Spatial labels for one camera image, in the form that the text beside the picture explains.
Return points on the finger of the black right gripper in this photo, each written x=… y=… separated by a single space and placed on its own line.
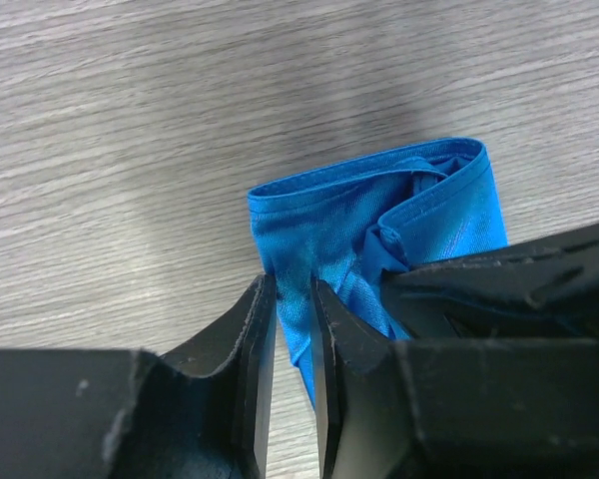
x=546 y=287

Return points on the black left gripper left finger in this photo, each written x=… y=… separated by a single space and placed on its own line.
x=201 y=410

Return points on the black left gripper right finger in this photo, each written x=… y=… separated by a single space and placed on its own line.
x=450 y=408

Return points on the blue cloth napkin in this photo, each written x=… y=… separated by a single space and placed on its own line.
x=349 y=222

